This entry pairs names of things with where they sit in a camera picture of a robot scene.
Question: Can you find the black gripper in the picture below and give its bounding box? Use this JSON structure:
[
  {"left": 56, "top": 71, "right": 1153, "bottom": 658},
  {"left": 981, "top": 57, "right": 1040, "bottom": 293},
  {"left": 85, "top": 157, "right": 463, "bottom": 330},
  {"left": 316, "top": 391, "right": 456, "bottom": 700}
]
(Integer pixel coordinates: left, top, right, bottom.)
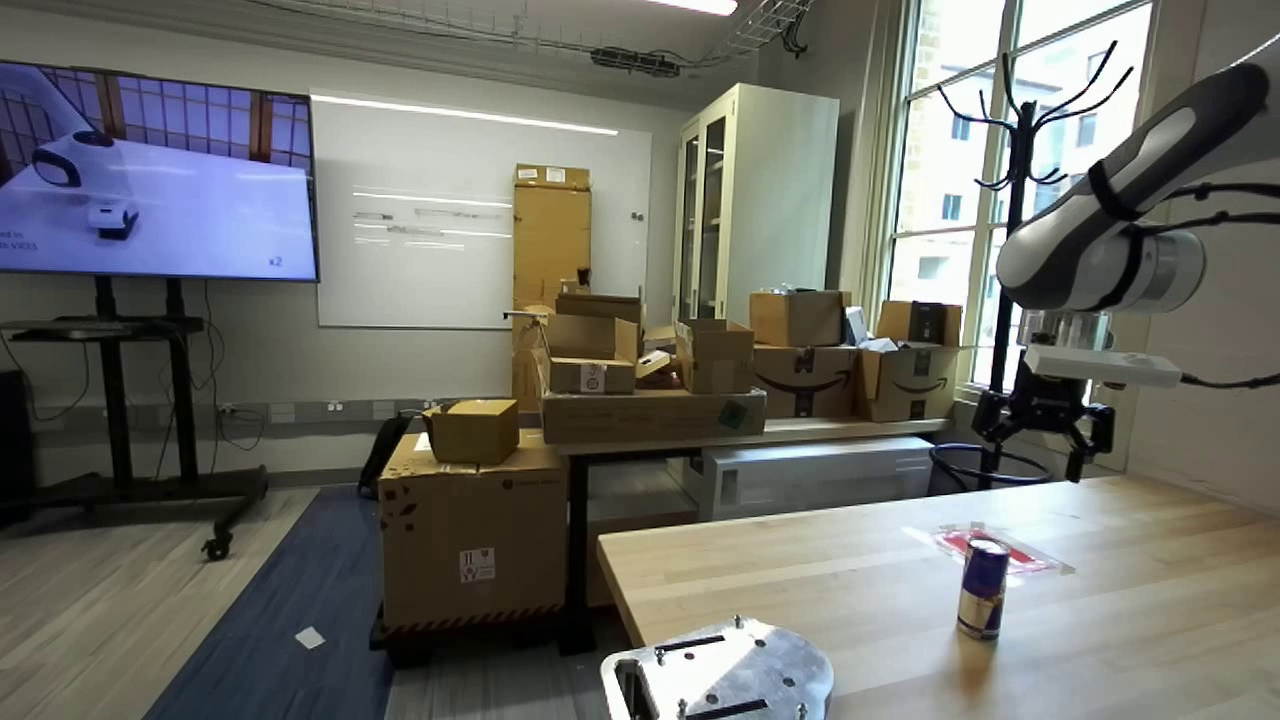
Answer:
[{"left": 973, "top": 375, "right": 1119, "bottom": 490}]

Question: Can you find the blue silver energy drink can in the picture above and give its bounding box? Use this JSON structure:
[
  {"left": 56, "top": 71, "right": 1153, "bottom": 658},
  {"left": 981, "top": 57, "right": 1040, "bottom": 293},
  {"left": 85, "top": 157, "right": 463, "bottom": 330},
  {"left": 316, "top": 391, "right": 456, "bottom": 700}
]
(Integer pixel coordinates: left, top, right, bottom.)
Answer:
[{"left": 955, "top": 535, "right": 1014, "bottom": 646}]

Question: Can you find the red paper mark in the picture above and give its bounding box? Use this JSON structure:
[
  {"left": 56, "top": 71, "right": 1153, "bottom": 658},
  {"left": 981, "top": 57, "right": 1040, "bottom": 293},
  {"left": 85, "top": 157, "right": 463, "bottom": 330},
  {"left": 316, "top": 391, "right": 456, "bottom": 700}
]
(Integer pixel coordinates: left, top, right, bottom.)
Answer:
[{"left": 903, "top": 515, "right": 1077, "bottom": 581}]

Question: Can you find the Amazon smile cardboard box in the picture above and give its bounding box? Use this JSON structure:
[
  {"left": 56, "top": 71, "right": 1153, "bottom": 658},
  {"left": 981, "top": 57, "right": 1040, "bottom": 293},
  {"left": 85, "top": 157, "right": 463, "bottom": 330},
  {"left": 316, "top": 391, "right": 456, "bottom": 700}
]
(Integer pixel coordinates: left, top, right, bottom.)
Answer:
[
  {"left": 858, "top": 342, "right": 964, "bottom": 423},
  {"left": 748, "top": 342, "right": 866, "bottom": 423}
]

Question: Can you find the small dark-trimmed cardboard box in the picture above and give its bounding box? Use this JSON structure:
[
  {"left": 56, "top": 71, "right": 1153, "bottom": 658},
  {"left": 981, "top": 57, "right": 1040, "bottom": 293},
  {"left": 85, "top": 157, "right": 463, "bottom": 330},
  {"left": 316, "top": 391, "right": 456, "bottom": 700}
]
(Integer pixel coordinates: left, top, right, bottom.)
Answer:
[{"left": 877, "top": 296, "right": 967, "bottom": 353}]

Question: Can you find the black coat rack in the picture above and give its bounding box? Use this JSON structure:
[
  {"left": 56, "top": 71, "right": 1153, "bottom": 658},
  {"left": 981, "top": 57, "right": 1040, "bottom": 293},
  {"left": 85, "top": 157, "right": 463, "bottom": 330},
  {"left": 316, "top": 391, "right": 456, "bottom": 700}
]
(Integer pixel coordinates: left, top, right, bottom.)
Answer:
[
  {"left": 933, "top": 35, "right": 1137, "bottom": 498},
  {"left": 886, "top": 0, "right": 1162, "bottom": 391}
]

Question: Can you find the open cardboard box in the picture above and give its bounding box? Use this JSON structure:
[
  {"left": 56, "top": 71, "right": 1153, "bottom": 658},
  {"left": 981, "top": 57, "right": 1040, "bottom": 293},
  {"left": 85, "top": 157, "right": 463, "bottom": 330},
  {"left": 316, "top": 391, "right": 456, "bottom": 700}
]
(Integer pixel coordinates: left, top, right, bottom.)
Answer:
[{"left": 748, "top": 285, "right": 852, "bottom": 353}]

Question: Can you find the medium upright cardboard box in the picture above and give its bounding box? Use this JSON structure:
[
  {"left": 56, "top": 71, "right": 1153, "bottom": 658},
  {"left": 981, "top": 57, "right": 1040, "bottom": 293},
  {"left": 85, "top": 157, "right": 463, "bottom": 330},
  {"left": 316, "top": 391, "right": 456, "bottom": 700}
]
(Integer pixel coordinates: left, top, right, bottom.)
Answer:
[{"left": 690, "top": 318, "right": 755, "bottom": 400}]

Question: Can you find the white tall cabinet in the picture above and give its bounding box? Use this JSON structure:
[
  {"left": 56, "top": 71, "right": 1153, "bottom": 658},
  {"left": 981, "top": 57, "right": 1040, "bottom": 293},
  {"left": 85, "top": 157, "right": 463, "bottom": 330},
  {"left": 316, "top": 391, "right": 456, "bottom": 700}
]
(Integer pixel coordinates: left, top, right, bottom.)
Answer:
[{"left": 671, "top": 80, "right": 845, "bottom": 334}]

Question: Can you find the long flat cardboard box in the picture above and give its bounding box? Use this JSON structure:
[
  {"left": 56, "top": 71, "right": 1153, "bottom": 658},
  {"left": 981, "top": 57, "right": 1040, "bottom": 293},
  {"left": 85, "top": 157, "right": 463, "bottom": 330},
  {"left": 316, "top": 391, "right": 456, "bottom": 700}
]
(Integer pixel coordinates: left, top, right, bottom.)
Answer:
[{"left": 540, "top": 389, "right": 772, "bottom": 448}]

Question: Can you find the small taped cardboard box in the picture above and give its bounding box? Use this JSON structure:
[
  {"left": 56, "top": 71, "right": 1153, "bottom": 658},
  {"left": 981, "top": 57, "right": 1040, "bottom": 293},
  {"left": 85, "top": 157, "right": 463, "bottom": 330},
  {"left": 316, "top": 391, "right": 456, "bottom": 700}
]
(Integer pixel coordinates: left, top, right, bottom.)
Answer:
[{"left": 550, "top": 353, "right": 640, "bottom": 400}]

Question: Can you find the stacked brown cardboard box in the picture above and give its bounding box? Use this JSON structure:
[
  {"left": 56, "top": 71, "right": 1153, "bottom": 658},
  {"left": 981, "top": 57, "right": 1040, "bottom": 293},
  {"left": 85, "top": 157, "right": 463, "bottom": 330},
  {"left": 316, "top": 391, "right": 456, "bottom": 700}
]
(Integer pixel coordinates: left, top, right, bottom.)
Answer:
[{"left": 545, "top": 290, "right": 649, "bottom": 366}]

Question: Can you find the tall upright cardboard box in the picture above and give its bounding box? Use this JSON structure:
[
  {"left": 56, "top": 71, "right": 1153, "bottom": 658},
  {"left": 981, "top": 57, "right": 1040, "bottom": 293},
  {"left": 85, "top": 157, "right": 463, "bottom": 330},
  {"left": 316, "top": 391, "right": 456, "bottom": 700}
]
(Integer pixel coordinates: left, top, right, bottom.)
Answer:
[{"left": 507, "top": 162, "right": 597, "bottom": 312}]

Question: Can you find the dark ceiling-mounted fixture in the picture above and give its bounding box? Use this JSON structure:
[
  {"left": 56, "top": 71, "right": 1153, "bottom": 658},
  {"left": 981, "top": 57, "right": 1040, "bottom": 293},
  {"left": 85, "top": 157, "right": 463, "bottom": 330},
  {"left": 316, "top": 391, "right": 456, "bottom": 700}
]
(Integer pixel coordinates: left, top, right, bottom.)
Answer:
[{"left": 589, "top": 43, "right": 685, "bottom": 80}]

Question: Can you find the small cube cardboard box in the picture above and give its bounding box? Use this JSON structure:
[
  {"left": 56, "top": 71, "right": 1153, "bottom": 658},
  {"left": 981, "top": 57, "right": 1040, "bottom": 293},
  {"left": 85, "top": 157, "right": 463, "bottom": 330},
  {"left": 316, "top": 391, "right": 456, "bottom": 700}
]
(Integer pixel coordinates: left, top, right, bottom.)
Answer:
[{"left": 423, "top": 397, "right": 526, "bottom": 468}]

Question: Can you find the large labelled cardboard box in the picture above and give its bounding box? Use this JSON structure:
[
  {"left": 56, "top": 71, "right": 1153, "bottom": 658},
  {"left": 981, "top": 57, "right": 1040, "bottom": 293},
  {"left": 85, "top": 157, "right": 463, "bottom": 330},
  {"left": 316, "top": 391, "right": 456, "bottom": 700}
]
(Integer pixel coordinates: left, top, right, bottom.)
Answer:
[{"left": 377, "top": 428, "right": 571, "bottom": 648}]

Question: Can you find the large TV screen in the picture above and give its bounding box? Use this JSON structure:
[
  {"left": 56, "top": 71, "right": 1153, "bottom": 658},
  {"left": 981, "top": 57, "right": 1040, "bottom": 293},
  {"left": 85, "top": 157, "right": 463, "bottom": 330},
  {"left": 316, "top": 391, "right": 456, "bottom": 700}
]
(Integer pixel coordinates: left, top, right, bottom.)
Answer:
[{"left": 0, "top": 57, "right": 325, "bottom": 290}]

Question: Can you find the black rolling TV stand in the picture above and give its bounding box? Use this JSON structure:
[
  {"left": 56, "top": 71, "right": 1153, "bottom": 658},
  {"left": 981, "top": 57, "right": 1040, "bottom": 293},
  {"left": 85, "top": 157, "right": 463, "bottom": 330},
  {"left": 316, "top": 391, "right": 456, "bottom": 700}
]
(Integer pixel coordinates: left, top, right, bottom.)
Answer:
[{"left": 0, "top": 276, "right": 272, "bottom": 564}]

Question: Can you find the black equipment cabinet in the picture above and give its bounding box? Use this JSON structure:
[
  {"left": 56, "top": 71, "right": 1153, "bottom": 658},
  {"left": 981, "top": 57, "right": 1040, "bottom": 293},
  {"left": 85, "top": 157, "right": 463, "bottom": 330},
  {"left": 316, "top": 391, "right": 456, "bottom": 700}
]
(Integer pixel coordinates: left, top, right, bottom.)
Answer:
[{"left": 0, "top": 369, "right": 39, "bottom": 529}]

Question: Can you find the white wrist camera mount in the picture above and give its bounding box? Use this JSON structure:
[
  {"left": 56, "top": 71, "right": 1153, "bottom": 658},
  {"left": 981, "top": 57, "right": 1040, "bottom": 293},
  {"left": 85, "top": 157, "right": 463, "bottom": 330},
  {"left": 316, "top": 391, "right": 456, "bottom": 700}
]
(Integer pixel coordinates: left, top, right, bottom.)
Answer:
[{"left": 1024, "top": 342, "right": 1189, "bottom": 391}]

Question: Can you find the wall whiteboard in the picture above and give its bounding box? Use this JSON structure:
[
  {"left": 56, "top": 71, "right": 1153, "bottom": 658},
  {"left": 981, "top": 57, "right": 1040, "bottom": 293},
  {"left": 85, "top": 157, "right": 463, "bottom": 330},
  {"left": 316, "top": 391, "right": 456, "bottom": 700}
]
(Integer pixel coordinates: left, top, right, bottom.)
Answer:
[{"left": 311, "top": 91, "right": 655, "bottom": 334}]

